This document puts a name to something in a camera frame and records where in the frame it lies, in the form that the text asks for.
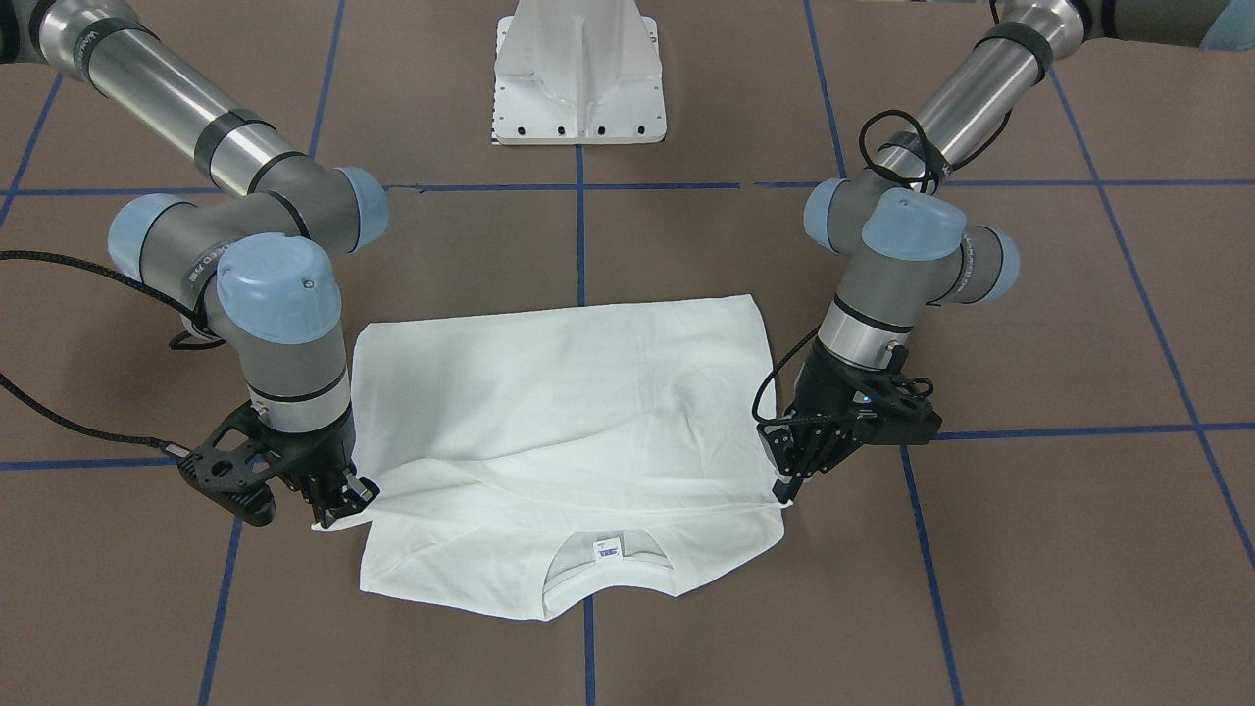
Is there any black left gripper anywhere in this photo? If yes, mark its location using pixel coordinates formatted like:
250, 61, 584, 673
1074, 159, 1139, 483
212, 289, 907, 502
759, 349, 884, 504

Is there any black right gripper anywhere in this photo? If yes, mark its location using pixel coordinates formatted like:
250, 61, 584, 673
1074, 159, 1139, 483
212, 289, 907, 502
279, 430, 382, 529

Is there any white long-sleeve printed shirt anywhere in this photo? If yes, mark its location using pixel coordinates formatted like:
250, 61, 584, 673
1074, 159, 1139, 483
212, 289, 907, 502
335, 295, 784, 621

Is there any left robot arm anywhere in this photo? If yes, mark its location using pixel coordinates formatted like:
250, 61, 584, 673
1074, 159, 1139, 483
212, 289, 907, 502
757, 1, 1252, 504

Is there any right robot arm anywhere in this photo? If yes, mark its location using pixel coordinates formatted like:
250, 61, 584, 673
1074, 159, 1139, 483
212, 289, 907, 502
3, 1, 389, 529

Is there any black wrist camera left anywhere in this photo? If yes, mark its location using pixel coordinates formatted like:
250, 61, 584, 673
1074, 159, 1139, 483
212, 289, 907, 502
850, 344, 943, 445

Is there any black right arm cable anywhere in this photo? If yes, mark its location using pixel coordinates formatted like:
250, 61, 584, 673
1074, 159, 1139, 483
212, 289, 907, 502
0, 250, 226, 461

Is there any white camera mast with base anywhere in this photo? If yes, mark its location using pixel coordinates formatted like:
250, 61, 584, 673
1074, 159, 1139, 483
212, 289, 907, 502
489, 1, 668, 145

